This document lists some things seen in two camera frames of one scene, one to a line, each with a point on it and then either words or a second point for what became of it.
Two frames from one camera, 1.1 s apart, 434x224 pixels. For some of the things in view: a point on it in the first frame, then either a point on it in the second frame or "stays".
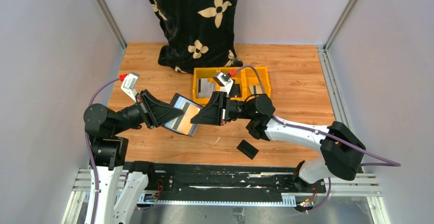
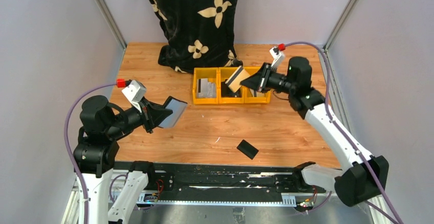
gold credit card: (186, 125) → (233, 82)
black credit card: (247, 149) stays
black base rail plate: (185, 180) stays
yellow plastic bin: (245, 83) stays
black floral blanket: (198, 16) stays
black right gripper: (211, 114) → (255, 81)
